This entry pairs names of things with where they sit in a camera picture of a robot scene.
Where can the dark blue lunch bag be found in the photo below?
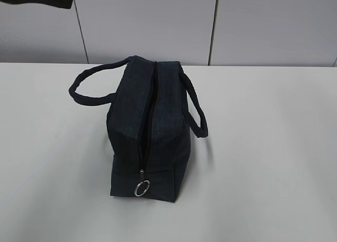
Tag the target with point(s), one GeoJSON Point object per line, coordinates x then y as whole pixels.
{"type": "Point", "coordinates": [151, 117]}

